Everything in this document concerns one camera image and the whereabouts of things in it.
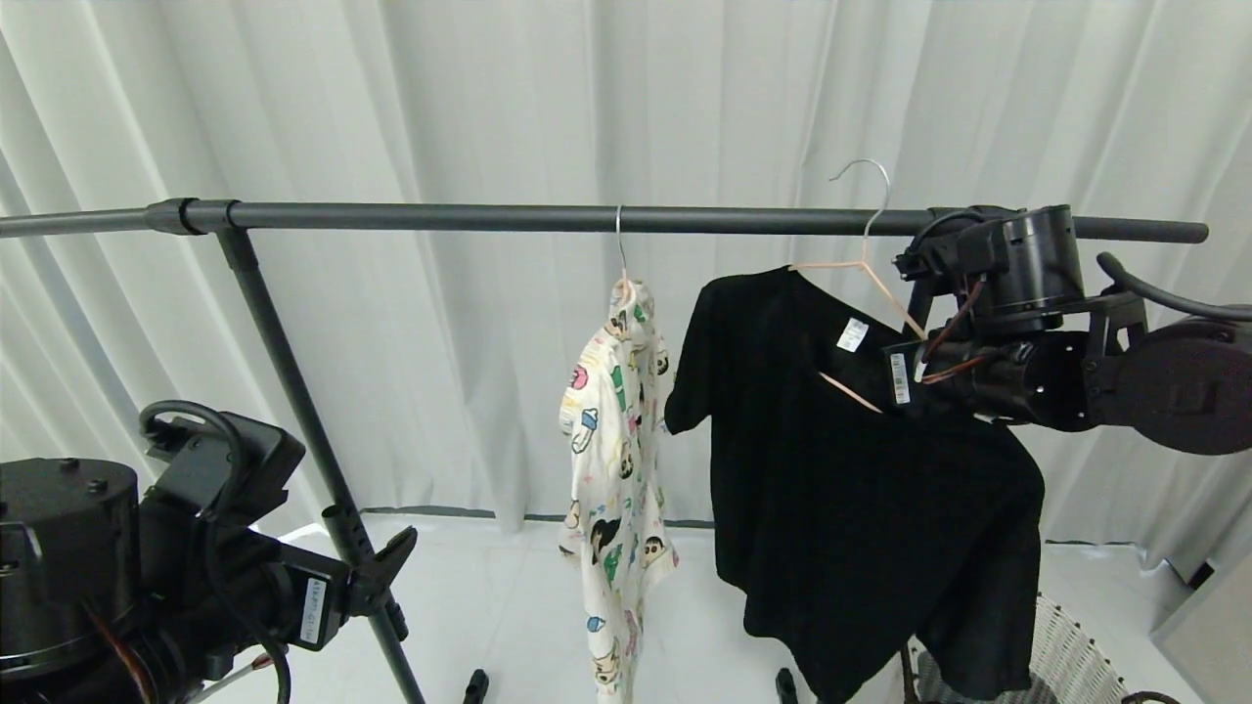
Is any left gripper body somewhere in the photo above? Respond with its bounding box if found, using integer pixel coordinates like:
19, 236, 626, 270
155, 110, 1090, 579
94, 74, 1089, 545
137, 528, 353, 676

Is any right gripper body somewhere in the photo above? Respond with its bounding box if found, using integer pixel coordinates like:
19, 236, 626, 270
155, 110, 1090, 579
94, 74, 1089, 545
880, 332, 1096, 431

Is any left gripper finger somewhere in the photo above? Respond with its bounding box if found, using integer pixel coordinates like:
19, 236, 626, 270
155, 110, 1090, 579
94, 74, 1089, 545
350, 526, 420, 617

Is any black garment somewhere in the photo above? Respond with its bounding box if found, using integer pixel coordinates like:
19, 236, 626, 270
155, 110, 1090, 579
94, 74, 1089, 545
665, 266, 1046, 704

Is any cream printed garment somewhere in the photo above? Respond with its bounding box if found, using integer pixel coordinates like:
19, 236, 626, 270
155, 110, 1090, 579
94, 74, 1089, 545
558, 277, 681, 704

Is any white laundry basket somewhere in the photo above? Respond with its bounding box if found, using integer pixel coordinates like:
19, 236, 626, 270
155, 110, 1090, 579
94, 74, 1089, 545
900, 592, 1180, 704

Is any black clothes rack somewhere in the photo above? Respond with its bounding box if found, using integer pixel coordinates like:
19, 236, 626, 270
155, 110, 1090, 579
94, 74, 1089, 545
0, 198, 1209, 704

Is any white curtain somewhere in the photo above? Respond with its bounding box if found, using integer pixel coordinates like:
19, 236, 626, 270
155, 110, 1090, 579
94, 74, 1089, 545
0, 0, 1252, 578

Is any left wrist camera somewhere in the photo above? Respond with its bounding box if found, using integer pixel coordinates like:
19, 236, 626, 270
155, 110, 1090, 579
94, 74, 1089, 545
147, 411, 306, 529

